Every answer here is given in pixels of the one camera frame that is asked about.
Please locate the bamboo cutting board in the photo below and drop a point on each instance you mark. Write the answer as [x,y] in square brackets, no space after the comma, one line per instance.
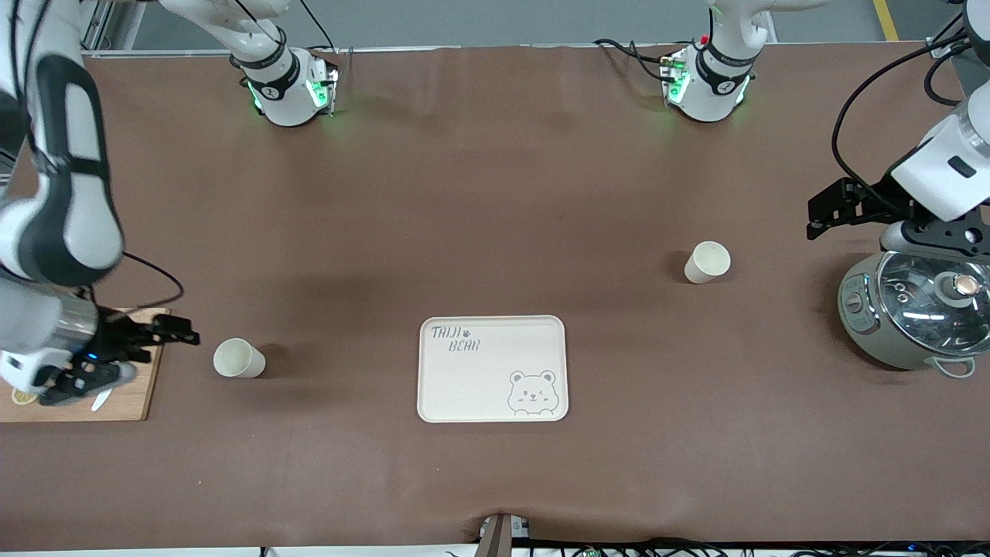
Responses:
[143,394]

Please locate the green-lit base box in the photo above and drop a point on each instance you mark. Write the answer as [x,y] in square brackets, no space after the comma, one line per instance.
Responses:
[321,89]
[674,77]

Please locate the green-lit right base box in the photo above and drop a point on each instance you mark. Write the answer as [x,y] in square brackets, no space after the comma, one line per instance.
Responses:
[321,89]

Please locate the brown table cover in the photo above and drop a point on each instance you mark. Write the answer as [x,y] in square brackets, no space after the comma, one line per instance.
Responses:
[495,193]

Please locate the yellow lemon slice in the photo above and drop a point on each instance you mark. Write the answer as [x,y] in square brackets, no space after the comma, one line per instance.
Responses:
[23,398]

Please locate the green-lit left base box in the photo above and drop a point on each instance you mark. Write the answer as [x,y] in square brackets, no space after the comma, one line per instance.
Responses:
[674,77]

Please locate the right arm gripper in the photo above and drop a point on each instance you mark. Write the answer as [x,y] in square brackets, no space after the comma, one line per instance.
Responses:
[114,340]

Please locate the aluminium frame profile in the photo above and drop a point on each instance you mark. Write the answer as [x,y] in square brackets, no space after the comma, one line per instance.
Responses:
[108,23]
[947,39]

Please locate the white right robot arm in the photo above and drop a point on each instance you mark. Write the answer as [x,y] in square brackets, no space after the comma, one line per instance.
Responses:
[62,216]

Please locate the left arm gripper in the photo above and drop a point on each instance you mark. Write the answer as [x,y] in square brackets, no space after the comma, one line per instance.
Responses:
[875,198]

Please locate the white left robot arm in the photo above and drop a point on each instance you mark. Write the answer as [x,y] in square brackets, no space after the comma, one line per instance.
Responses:
[715,85]

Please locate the cream bear print tray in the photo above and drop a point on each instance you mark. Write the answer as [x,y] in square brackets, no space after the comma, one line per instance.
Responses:
[495,371]

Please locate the white plastic knife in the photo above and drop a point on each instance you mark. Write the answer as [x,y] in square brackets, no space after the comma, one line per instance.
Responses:
[100,402]

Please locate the white IKEA cup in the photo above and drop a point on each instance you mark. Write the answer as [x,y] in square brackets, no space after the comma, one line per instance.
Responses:
[236,360]
[705,263]

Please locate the grey-green cooking pot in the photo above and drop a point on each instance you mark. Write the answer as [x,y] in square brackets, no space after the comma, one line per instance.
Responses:
[862,317]

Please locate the glass pot lid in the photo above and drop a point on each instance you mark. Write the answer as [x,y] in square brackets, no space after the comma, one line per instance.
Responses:
[928,298]

